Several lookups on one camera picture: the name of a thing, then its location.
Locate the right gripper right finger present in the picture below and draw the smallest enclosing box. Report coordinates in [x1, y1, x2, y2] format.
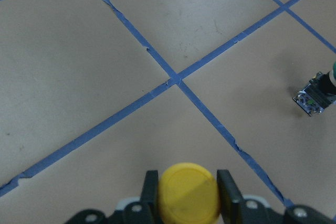
[216, 169, 243, 222]

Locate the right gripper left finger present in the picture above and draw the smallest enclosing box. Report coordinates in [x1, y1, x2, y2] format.
[140, 170, 159, 211]

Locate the yellow push button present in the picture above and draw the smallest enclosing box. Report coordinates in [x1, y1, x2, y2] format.
[157, 163, 220, 223]

